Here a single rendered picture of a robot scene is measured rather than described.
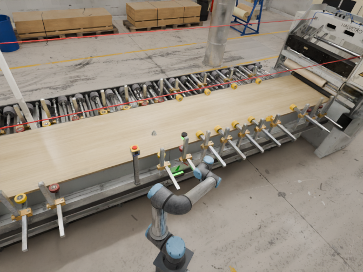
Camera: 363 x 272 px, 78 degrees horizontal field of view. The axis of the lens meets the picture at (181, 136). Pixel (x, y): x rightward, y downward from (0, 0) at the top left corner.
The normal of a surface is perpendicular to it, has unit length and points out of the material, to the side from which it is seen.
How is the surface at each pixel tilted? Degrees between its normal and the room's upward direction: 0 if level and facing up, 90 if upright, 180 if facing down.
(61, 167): 0
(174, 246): 5
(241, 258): 0
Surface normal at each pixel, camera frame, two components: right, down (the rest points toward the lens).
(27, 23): 0.50, 0.63
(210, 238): 0.09, -0.72
